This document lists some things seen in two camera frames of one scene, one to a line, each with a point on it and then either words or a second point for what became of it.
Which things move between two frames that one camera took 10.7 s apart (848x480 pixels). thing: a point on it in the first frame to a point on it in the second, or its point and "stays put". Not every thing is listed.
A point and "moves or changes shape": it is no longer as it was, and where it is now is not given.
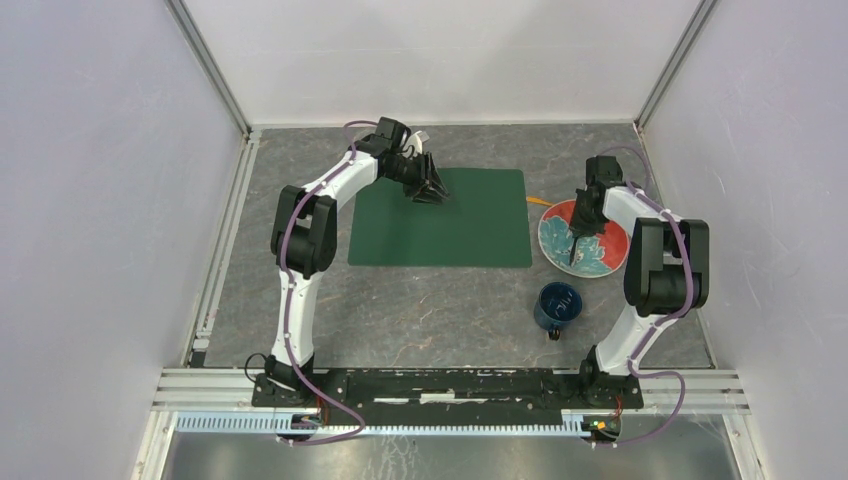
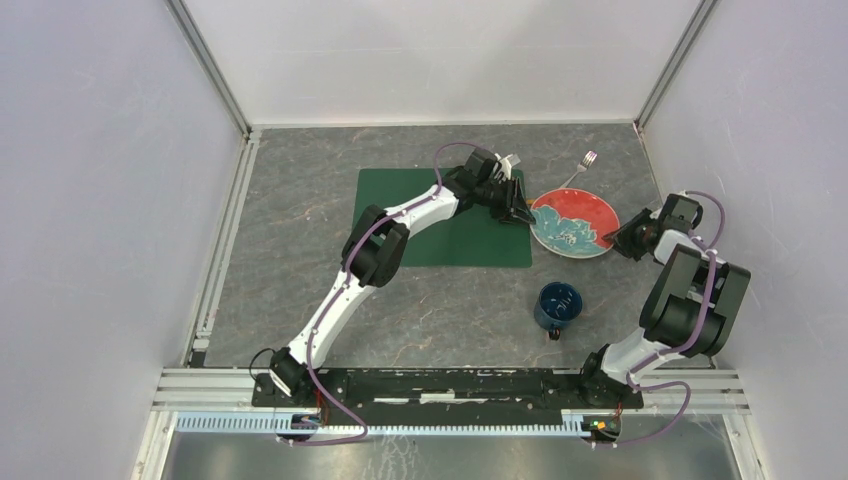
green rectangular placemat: x=485 y=223 stays put
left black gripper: x=417 y=191 to x=513 y=196
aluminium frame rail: x=231 y=388 stays put
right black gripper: x=581 y=228 to x=622 y=237
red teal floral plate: x=596 y=255 moves or changes shape
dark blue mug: x=557 y=305 stays put
